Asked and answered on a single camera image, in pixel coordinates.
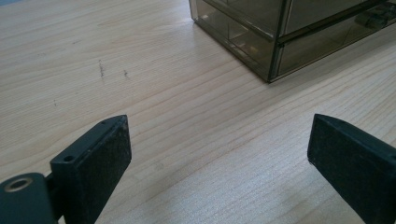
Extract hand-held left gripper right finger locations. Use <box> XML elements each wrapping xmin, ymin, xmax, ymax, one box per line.
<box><xmin>306</xmin><ymin>113</ymin><xmax>396</xmax><ymax>224</ymax></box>

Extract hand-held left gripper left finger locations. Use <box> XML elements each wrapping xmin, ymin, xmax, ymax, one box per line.
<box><xmin>49</xmin><ymin>114</ymin><xmax>133</xmax><ymax>224</ymax></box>

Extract smoky transparent plastic drawer cabinet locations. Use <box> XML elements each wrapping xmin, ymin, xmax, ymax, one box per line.
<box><xmin>188</xmin><ymin>0</ymin><xmax>396</xmax><ymax>84</ymax></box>

